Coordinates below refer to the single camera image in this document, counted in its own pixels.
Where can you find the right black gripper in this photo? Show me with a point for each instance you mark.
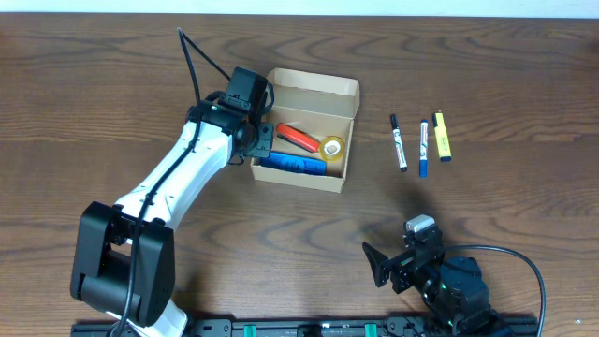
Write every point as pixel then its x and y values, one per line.
pixel 382 267

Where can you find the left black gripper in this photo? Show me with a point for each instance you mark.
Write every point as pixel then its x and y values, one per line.
pixel 264 145

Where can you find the blue plastic holder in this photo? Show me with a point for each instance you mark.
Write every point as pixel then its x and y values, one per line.
pixel 295 163

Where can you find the yellow tape roll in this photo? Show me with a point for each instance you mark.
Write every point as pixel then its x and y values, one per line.
pixel 332 148

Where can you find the yellow highlighter pen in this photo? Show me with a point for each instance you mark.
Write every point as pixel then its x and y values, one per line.
pixel 441 137

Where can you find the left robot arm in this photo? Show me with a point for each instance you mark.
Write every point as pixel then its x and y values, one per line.
pixel 124 263

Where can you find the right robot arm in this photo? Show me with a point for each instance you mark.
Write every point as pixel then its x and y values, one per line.
pixel 452 288

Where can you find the open cardboard box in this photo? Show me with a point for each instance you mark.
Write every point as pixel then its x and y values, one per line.
pixel 319 105

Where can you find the black whiteboard marker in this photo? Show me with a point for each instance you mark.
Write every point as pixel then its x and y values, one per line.
pixel 398 143

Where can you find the blue whiteboard marker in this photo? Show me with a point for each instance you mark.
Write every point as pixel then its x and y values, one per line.
pixel 423 149

